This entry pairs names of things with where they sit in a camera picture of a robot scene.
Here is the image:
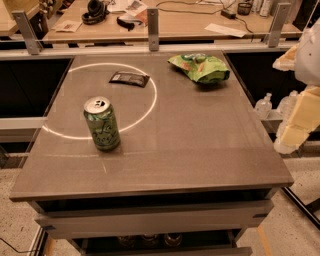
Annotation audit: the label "black mesh cup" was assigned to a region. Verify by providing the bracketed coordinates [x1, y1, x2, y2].
[237, 2, 252, 16]

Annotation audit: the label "black power adapter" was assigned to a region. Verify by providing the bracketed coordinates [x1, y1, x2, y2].
[221, 10, 236, 19]

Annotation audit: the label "small printed card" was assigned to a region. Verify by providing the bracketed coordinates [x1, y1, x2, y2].
[54, 20, 82, 33]

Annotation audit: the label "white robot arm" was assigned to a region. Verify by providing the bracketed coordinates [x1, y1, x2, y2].
[273, 19, 320, 154]

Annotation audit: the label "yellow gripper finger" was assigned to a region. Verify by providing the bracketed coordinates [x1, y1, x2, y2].
[274, 85, 320, 154]
[272, 45, 298, 71]

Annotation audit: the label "white paper sheet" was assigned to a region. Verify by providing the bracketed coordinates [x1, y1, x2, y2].
[205, 23, 246, 38]

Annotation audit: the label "grey metal bracket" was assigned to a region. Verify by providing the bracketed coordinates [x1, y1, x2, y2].
[263, 2, 291, 48]
[12, 10, 43, 55]
[147, 8, 159, 51]

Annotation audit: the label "clear bottle right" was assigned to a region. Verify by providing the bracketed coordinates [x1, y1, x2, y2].
[276, 90, 298, 120]

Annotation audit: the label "green chip bag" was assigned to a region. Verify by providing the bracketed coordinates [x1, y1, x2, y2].
[168, 53, 230, 84]

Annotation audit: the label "green soda can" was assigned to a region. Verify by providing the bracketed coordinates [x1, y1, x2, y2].
[83, 96, 120, 151]

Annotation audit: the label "grey metal bracket left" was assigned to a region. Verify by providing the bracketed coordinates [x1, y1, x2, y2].
[12, 10, 43, 55]

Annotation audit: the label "clear bottle left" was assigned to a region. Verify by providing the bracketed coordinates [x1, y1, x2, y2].
[254, 93, 272, 119]

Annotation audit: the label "dark rxbar chocolate wrapper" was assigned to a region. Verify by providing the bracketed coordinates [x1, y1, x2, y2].
[109, 71, 149, 88]

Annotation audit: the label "grey metal bracket middle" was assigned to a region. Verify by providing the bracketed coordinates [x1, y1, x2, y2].
[147, 8, 159, 51]

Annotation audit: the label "black sunglasses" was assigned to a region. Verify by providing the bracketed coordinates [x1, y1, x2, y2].
[116, 17, 142, 31]

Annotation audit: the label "grey metal bracket right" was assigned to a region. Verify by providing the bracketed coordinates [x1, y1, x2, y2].
[263, 2, 291, 48]

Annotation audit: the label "magazine papers stack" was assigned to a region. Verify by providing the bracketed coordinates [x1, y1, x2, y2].
[107, 0, 148, 25]

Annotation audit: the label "black headphones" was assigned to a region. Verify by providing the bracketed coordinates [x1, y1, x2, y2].
[81, 0, 109, 25]

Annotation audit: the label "grey table drawer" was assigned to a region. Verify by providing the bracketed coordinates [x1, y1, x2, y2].
[36, 200, 273, 239]

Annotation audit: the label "clear bottle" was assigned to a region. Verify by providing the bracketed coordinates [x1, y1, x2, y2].
[276, 90, 298, 120]
[254, 93, 272, 119]

